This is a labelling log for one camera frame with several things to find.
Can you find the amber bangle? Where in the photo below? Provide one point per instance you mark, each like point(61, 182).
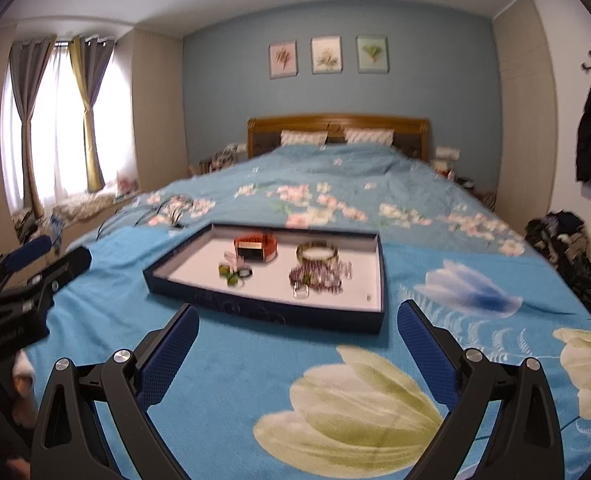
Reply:
point(300, 252)

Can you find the person's left hand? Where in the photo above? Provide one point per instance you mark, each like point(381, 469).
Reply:
point(24, 372)

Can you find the grey and yellow curtain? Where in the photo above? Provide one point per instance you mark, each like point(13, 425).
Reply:
point(88, 90)

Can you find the patterned white pillow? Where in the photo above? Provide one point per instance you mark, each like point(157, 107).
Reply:
point(368, 136)
point(303, 137)

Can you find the wooden bed headboard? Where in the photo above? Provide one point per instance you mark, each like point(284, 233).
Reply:
point(335, 122)

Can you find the small pink fan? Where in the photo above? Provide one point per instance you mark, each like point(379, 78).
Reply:
point(125, 184)

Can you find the crumpled pale blanket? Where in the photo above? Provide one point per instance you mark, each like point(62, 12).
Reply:
point(83, 206)

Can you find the beige wall cabinet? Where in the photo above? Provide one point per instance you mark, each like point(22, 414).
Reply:
point(158, 110)

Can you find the window seat cabinet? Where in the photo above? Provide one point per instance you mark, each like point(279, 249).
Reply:
point(75, 227)

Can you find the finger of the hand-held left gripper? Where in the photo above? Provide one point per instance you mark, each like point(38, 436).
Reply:
point(60, 270)
point(25, 252)

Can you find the dark blue shallow box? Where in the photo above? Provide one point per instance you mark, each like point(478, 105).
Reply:
point(270, 290)

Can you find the grey-blue floral duvet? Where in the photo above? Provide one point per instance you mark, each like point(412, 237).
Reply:
point(325, 175)

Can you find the orange smart watch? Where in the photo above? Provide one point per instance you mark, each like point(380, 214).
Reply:
point(270, 247)

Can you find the white sheer curtain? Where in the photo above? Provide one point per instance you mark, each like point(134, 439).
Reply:
point(60, 150)

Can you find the green leaf framed picture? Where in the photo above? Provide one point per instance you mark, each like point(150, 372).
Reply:
point(373, 53)

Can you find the cluttered bedside table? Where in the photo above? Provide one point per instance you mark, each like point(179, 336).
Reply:
point(220, 160)
point(460, 180)

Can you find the blue flower print blanket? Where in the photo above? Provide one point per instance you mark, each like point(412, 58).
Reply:
point(255, 360)

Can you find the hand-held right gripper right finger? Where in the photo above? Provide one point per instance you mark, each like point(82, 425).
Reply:
point(425, 350)

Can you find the pile of dark clothes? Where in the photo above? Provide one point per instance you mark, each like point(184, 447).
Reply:
point(565, 255)

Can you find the tall beige wardrobe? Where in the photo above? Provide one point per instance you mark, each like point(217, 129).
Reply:
point(523, 110)

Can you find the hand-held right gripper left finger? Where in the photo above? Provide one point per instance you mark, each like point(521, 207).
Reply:
point(168, 355)

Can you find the white flower framed picture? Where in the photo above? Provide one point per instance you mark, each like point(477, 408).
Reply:
point(325, 55)

